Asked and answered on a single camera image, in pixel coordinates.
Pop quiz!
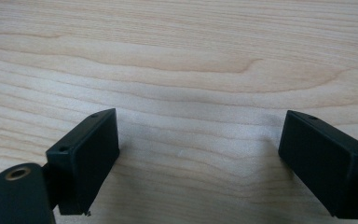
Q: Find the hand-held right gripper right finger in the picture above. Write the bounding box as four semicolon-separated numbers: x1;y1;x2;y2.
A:
277;109;358;220

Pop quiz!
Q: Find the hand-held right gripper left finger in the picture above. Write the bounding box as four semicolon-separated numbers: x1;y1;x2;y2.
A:
45;107;121;217

